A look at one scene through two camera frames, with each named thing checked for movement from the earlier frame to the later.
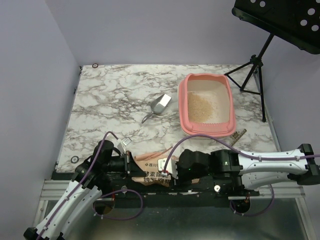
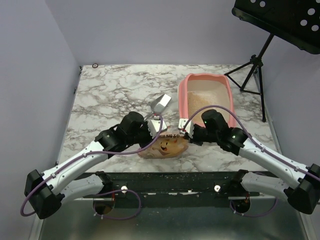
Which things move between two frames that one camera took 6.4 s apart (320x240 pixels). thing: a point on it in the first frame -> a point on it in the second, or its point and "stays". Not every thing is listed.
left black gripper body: [120, 164] -> [143, 136]
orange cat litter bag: [149, 163] -> [168, 144]
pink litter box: [205, 105] stays
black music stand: [296, 22] stays
